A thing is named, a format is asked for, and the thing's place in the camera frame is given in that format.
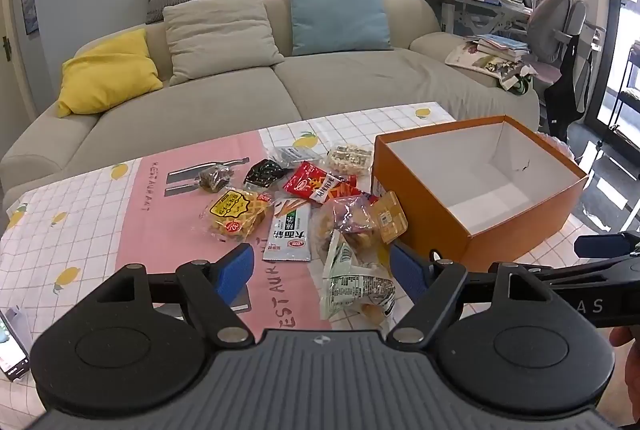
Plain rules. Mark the white desk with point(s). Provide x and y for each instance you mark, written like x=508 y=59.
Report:
x=470 y=18

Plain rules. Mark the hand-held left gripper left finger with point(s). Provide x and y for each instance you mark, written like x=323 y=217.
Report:
x=235 y=267

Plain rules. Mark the white nut bar packet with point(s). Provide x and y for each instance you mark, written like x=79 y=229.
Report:
x=350 y=158

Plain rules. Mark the black metal rack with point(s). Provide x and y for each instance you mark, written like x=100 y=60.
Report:
x=625 y=105

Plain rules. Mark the pile of books and magazines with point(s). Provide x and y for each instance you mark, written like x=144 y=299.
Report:
x=492 y=53

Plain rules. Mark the yellow pillow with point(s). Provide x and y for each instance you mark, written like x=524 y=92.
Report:
x=107 y=78

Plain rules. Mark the yellow cracker packet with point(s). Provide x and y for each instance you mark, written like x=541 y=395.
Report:
x=390 y=217

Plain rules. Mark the beige pillow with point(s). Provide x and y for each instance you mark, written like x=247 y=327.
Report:
x=220 y=35

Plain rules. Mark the pink white lemon tablecloth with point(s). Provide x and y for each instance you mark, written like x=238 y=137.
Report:
x=100 y=210

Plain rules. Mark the beige sofa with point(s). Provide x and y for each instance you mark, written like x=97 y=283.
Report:
x=350 y=80

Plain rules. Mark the black green snack packet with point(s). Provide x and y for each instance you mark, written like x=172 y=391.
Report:
x=265 y=172

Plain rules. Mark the red snack packet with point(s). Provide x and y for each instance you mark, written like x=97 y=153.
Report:
x=312 y=182

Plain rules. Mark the grey spicy strip packet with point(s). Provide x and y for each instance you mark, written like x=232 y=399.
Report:
x=290 y=235

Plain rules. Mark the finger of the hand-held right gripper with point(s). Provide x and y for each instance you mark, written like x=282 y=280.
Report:
x=600 y=244
x=575 y=271

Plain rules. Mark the white green tote bag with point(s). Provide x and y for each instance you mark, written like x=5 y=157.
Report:
x=517 y=83

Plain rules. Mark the person's right hand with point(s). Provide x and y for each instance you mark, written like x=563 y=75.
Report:
x=627 y=350

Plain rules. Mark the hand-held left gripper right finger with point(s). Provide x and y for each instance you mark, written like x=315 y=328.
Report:
x=407 y=270

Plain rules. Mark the light blue pillow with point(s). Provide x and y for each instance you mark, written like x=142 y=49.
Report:
x=337 y=15

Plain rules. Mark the smartphone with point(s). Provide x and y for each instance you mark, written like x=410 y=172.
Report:
x=10 y=350

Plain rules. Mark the clear bag of dark snacks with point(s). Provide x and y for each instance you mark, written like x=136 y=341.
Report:
x=345 y=220

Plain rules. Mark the grey office chair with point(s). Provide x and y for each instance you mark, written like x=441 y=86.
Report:
x=555 y=25

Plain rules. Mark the black jacket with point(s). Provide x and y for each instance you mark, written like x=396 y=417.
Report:
x=567 y=85

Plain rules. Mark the yellow waffle packet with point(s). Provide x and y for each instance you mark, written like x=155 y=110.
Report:
x=232 y=212

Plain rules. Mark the brown snack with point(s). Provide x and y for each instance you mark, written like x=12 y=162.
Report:
x=216 y=177

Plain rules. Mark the green white snack packet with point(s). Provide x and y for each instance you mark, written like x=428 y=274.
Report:
x=350 y=282

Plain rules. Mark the clear grey snack packet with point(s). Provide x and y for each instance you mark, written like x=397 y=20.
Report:
x=295 y=155

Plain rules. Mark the orange cardboard box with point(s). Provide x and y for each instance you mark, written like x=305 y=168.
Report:
x=425 y=205

